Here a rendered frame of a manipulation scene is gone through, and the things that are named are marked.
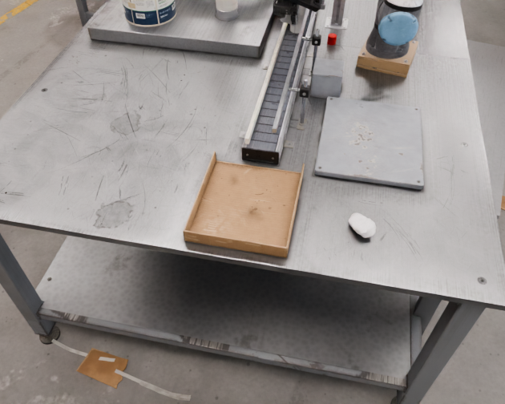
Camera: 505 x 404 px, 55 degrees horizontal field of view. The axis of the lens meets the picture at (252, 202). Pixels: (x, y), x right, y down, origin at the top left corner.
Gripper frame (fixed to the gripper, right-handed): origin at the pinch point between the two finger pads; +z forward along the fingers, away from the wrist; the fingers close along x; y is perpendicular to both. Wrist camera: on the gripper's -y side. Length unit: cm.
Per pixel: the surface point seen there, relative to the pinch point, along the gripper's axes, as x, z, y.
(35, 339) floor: 130, 33, 84
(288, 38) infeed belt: 4.7, 3.5, 2.2
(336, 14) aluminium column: -14.9, 15.0, -13.4
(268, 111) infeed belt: 42.9, -18.3, 1.3
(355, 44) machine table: -1.6, 12.8, -22.5
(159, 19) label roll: 4, 2, 52
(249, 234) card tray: 84, -37, -2
